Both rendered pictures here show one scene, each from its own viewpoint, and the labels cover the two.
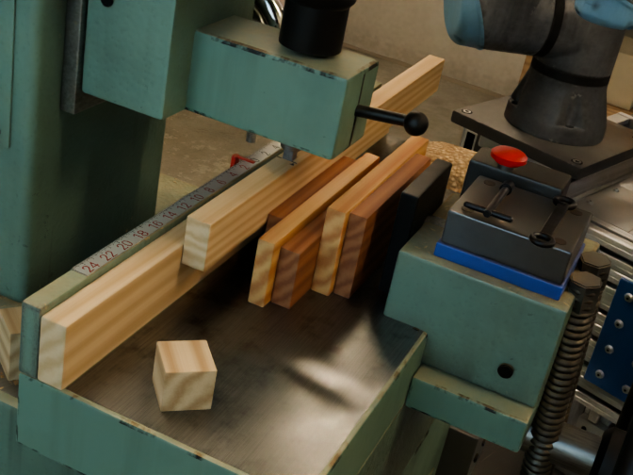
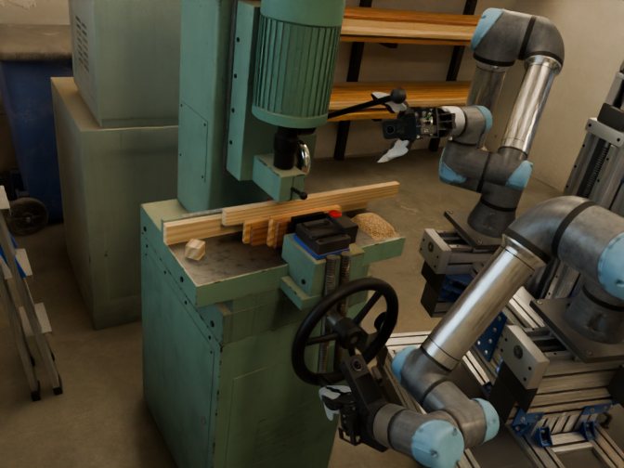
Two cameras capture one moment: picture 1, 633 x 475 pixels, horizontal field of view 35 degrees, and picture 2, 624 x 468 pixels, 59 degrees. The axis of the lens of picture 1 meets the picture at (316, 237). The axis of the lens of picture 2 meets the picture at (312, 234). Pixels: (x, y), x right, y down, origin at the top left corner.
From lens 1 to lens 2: 80 cm
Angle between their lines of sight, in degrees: 29
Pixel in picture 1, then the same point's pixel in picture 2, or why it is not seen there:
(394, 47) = not seen: hidden behind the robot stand
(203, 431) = (190, 264)
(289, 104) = (270, 182)
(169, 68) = (241, 165)
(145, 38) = (237, 155)
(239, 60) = (261, 166)
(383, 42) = not seen: hidden behind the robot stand
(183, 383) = (189, 250)
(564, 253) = (318, 244)
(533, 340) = (308, 272)
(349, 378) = (247, 266)
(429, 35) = not seen: hidden behind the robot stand
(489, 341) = (300, 270)
